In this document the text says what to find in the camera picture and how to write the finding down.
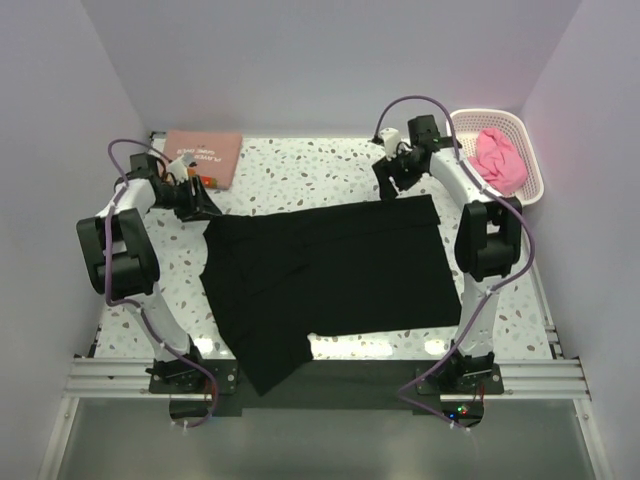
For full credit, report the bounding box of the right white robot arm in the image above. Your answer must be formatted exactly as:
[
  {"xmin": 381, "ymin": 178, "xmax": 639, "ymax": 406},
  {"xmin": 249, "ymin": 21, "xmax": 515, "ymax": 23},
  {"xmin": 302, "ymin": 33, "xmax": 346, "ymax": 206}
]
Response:
[{"xmin": 372, "ymin": 115, "xmax": 522, "ymax": 393}]

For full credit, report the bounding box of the pink crumpled t shirt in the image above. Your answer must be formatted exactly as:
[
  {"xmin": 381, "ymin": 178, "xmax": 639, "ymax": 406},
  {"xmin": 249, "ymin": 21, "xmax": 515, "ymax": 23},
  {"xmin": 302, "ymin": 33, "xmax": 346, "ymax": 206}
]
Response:
[{"xmin": 469, "ymin": 128, "xmax": 528, "ymax": 196}]

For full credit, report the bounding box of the aluminium front rail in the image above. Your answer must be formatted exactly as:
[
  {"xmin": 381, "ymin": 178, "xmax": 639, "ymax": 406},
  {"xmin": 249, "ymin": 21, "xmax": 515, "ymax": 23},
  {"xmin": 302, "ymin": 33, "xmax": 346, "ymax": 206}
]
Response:
[{"xmin": 65, "ymin": 358, "xmax": 591, "ymax": 400}]

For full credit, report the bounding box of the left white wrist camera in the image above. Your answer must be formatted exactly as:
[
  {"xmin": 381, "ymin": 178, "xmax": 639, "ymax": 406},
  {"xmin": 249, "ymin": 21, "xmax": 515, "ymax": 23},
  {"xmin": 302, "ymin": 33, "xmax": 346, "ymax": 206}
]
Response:
[{"xmin": 167, "ymin": 152, "xmax": 196, "ymax": 184}]

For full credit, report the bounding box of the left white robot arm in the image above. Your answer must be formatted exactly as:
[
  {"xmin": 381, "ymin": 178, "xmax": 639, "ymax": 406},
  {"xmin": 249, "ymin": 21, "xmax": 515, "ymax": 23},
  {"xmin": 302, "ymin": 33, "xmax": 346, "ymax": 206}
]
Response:
[{"xmin": 76, "ymin": 153, "xmax": 222, "ymax": 395}]

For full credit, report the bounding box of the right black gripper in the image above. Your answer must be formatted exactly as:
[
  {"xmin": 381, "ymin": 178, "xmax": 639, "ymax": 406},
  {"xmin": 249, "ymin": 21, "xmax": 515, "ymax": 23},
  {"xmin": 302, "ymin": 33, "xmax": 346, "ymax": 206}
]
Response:
[{"xmin": 371, "ymin": 146, "xmax": 424, "ymax": 200}]

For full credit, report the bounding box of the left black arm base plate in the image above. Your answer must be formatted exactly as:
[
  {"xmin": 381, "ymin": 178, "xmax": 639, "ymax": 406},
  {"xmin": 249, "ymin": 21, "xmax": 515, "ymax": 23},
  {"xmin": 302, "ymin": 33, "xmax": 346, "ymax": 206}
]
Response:
[{"xmin": 145, "ymin": 359, "xmax": 238, "ymax": 395}]

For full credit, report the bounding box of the folded pink printed t shirt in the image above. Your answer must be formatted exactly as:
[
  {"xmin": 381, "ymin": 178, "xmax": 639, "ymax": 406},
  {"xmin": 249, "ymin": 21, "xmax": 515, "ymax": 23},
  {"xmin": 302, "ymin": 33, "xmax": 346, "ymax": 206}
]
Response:
[{"xmin": 163, "ymin": 130, "xmax": 243, "ymax": 190}]

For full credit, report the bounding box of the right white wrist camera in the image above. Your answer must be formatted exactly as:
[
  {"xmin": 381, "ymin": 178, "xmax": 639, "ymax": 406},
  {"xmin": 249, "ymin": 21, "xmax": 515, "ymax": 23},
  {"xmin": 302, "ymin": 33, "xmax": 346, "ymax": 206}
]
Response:
[{"xmin": 376, "ymin": 128, "xmax": 402, "ymax": 153}]

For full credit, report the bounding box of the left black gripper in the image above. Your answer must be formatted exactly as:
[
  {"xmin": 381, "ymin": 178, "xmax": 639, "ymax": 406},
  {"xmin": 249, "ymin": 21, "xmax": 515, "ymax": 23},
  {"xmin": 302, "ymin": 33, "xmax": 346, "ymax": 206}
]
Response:
[{"xmin": 152, "ymin": 175, "xmax": 222, "ymax": 223}]

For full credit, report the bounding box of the white plastic laundry basket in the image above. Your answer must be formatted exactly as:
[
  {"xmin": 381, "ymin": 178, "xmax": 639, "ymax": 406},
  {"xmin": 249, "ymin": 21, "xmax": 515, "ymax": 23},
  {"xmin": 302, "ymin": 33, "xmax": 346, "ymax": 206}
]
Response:
[{"xmin": 451, "ymin": 108, "xmax": 545, "ymax": 206}]

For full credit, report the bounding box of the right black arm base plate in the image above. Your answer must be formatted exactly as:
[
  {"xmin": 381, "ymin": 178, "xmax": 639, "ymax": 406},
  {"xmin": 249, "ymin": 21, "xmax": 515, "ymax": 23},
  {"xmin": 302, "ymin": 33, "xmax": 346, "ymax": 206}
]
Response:
[{"xmin": 415, "ymin": 363, "xmax": 505, "ymax": 395}]

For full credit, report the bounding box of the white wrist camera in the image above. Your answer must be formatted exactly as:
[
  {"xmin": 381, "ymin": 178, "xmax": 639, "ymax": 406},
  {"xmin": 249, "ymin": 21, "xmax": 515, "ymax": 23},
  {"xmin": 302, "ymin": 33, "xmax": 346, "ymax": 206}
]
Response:
[
  {"xmin": 167, "ymin": 152, "xmax": 196, "ymax": 184},
  {"xmin": 376, "ymin": 128, "xmax": 402, "ymax": 153}
]

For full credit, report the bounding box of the black t shirt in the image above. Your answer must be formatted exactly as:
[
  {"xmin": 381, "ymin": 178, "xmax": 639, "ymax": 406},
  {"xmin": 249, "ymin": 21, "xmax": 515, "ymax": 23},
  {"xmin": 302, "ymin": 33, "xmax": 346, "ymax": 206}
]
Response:
[{"xmin": 200, "ymin": 195, "xmax": 461, "ymax": 395}]

